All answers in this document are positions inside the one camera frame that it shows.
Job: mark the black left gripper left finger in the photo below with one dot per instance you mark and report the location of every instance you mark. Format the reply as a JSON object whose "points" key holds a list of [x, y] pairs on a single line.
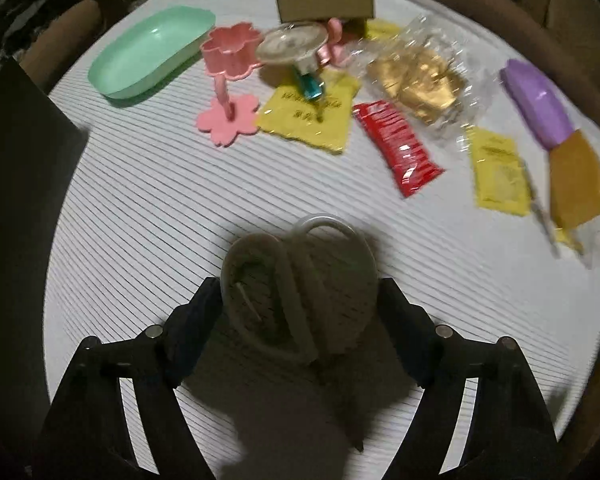
{"points": [[85, 435]]}

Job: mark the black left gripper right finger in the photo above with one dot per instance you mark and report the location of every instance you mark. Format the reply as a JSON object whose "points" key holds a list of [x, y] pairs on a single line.
{"points": [[510, 436]]}

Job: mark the clear heart shaped cutters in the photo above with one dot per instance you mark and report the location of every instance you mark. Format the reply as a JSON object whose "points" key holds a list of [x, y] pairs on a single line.
{"points": [[305, 298]]}

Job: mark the yellow citric acid sachet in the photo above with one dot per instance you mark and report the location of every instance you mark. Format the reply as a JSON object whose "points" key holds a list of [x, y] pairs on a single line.
{"points": [[325, 125]]}

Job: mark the orange brown packet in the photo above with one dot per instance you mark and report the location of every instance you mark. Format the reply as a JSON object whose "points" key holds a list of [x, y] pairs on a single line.
{"points": [[574, 182]]}

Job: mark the red sachet packet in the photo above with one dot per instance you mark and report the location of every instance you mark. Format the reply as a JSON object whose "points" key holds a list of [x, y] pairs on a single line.
{"points": [[406, 156]]}

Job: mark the purple plastic case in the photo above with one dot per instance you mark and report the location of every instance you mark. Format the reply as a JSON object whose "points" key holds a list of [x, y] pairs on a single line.
{"points": [[534, 95]]}

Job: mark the pink flower cookie stamp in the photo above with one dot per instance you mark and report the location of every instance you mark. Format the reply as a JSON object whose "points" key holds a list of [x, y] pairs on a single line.
{"points": [[228, 116]]}

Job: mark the white striped table mat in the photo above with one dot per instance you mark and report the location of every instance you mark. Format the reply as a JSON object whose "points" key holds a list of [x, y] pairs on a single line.
{"points": [[154, 205]]}

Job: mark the gold item in clear bag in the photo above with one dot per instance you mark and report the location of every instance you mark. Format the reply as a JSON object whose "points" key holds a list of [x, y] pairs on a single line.
{"points": [[430, 71]]}

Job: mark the mint green plastic tray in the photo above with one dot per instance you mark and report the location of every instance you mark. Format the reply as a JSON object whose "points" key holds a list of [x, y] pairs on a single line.
{"points": [[149, 51]]}

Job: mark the pink flower cookie cutter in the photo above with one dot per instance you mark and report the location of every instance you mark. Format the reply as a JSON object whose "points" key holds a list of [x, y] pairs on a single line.
{"points": [[231, 51]]}

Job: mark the round clear lid stamp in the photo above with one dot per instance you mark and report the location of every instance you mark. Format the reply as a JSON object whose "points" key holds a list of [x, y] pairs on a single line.
{"points": [[293, 44]]}

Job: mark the brown cardboard box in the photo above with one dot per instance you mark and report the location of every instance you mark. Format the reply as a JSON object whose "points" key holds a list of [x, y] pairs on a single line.
{"points": [[322, 10]]}

